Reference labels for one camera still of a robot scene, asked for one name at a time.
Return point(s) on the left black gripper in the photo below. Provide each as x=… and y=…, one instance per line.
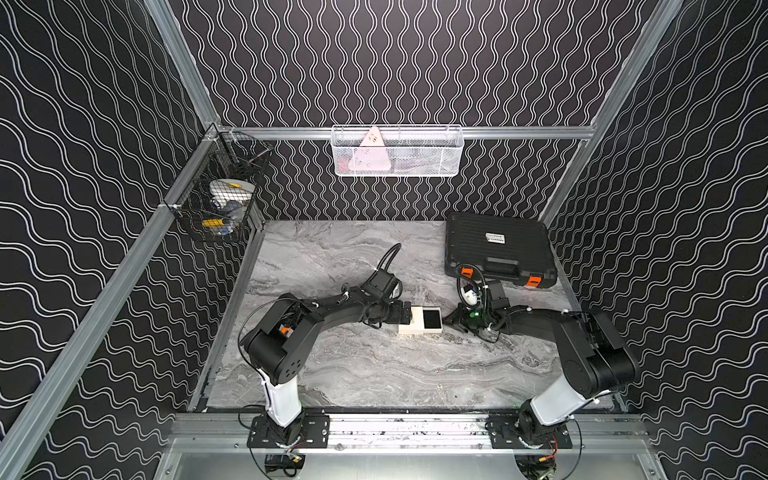
x=391, y=312

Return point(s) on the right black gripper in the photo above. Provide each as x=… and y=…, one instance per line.
x=458, y=318

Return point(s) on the cream jewelry box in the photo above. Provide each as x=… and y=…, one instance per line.
x=423, y=320

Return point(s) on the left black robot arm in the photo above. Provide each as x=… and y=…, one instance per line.
x=279, y=345

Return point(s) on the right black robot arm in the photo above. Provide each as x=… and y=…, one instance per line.
x=594, y=358

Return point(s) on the black plastic tool case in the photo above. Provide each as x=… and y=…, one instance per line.
x=515, y=250

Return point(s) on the pink triangular card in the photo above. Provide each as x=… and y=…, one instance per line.
x=371, y=156

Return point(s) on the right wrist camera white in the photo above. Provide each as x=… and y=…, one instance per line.
x=472, y=294

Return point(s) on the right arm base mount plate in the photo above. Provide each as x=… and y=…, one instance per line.
x=525, y=432

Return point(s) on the aluminium front rail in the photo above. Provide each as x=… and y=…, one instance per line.
x=408, y=433

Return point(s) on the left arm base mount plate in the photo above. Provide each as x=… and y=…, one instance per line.
x=306, y=431

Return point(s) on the white wire wall basket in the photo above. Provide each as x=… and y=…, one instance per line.
x=414, y=150

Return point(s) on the black wire corner basket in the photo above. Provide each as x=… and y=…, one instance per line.
x=220, y=205

